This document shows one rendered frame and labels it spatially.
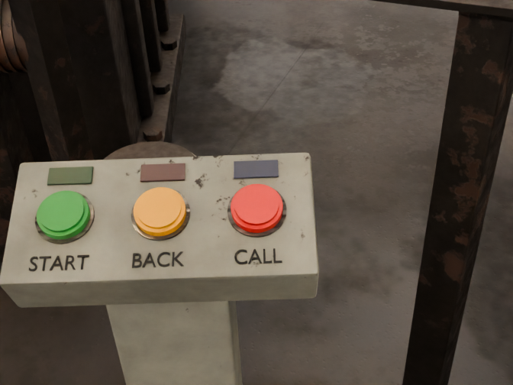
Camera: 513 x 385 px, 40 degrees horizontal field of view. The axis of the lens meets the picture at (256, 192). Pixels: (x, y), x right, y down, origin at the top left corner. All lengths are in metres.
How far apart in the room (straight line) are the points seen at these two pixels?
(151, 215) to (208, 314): 0.10
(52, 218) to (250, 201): 0.15
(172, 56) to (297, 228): 1.38
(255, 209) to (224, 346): 0.13
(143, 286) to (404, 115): 1.29
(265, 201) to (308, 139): 1.13
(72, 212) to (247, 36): 1.60
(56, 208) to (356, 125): 1.23
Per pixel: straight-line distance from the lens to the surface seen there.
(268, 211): 0.54
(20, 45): 1.13
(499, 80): 0.69
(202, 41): 2.11
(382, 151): 1.64
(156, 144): 0.77
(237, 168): 0.57
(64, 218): 0.56
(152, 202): 0.55
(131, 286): 0.55
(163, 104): 1.70
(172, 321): 0.60
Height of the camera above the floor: 0.96
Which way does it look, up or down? 39 degrees down
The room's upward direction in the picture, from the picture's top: 3 degrees counter-clockwise
